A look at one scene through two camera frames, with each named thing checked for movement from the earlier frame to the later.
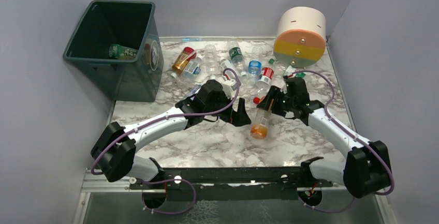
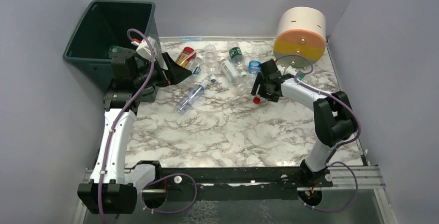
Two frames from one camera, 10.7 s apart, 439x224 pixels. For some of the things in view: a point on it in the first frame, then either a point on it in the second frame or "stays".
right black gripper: (274, 102) to (266, 85)
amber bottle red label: (186, 54) stays
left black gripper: (232, 112) to (164, 70)
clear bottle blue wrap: (254, 65) stays
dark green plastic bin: (117, 43) stays
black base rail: (221, 184) stays
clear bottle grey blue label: (191, 71) stays
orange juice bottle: (259, 129) to (158, 53)
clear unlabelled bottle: (211, 59) stays
